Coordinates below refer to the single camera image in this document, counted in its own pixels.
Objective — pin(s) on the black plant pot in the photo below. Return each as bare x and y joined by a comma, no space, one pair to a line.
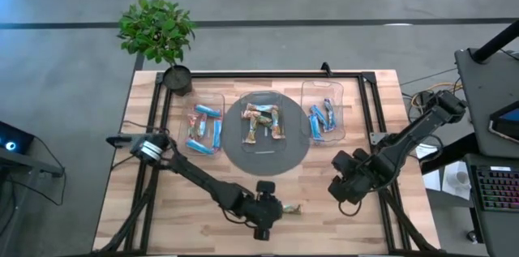
177,80

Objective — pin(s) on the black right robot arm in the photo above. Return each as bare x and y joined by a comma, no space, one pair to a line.
405,139

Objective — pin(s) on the dark keyboard desk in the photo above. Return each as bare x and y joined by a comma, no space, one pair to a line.
498,232

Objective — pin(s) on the clear plastic bin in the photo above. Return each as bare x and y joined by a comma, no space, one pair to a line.
208,99
322,88
263,145

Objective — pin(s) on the black aluminium table frame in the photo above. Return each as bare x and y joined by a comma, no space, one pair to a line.
263,75

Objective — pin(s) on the dark tablet screen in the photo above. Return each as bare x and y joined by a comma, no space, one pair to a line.
509,123

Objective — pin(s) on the backlit black keyboard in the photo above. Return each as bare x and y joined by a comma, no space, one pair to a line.
498,188

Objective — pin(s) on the grey metal bracket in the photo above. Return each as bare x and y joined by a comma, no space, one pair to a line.
376,138

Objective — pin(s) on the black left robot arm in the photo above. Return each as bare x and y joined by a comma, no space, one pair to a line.
194,172

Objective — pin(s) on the dark grey stand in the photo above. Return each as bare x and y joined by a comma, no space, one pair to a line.
24,161

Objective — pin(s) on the black box with blue light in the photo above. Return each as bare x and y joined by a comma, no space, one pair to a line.
16,135

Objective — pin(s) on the grey round mat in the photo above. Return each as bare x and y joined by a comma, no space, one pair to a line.
265,165

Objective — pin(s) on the grey side desk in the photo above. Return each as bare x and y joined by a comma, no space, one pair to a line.
478,99

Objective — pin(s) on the red and white snack bag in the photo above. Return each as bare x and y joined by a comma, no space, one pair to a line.
202,124

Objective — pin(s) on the blue purple granola bar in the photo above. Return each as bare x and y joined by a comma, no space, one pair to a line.
314,128

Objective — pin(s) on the white paper sheet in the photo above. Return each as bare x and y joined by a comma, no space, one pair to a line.
448,192
433,180
425,151

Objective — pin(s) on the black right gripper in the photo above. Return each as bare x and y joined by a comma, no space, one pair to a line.
348,180

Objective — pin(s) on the white cup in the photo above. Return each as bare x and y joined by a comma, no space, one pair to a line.
462,178

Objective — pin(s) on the black slanted pole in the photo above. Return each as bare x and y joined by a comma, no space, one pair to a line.
496,42

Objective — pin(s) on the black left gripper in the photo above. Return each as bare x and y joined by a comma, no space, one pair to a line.
265,210

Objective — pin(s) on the black frame clamp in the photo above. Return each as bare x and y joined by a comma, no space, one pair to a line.
325,68

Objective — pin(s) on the green leafy plant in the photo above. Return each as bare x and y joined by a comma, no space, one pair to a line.
156,30

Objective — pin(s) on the blue orange granola bar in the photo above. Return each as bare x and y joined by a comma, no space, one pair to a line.
261,108

